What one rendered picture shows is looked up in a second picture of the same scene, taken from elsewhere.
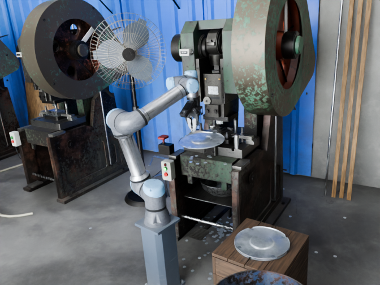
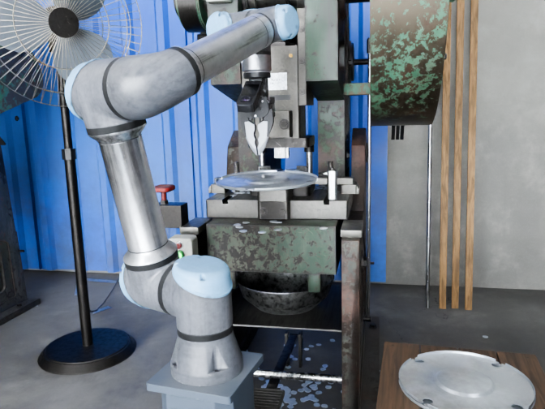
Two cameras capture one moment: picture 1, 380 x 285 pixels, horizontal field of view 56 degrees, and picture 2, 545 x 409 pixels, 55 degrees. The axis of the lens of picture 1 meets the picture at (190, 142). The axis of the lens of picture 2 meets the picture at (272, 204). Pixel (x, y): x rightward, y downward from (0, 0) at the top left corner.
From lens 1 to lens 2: 1.02 m
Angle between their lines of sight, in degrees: 22
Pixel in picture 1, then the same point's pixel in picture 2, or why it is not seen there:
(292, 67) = not seen: hidden behind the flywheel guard
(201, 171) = (259, 255)
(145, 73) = not seen: hidden behind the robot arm
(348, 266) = not seen: outside the picture
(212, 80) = (275, 58)
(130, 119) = (160, 66)
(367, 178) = (477, 273)
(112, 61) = (21, 38)
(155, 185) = (208, 267)
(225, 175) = (319, 256)
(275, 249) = (507, 390)
